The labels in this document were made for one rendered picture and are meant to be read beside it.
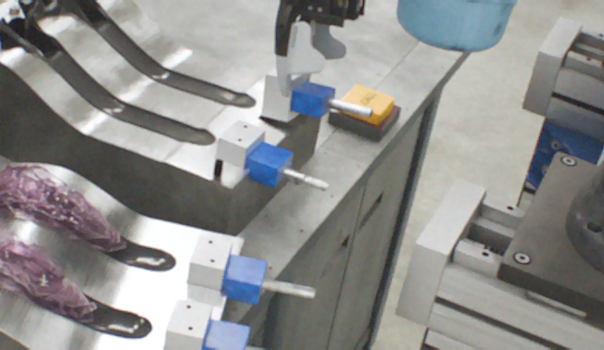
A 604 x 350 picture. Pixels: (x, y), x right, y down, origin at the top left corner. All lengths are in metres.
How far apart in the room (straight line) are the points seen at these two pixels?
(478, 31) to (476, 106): 2.72
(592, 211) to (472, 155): 2.18
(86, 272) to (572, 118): 0.68
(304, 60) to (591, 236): 0.47
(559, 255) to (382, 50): 0.86
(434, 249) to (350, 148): 0.51
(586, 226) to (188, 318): 0.38
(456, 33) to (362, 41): 1.11
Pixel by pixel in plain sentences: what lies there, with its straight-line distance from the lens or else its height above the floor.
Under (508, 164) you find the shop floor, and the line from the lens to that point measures 3.20.
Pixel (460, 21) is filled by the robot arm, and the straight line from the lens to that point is 0.72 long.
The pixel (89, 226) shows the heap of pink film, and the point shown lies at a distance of 1.18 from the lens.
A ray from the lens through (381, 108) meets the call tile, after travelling 1.57.
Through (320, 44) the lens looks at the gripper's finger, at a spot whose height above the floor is 0.98.
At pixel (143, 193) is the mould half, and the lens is 1.32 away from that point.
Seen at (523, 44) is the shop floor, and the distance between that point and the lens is 3.92.
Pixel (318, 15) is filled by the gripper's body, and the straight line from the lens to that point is 1.32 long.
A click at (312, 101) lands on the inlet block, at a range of 1.35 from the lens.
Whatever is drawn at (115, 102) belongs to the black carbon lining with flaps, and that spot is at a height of 0.88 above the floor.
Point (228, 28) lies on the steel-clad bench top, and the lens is 1.79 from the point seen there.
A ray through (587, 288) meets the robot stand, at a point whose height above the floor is 1.04.
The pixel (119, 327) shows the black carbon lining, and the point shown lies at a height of 0.85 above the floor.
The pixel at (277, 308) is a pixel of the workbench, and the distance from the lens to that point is 1.56.
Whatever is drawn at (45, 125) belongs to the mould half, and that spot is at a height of 0.87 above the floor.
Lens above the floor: 1.60
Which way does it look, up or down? 33 degrees down
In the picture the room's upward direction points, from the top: 11 degrees clockwise
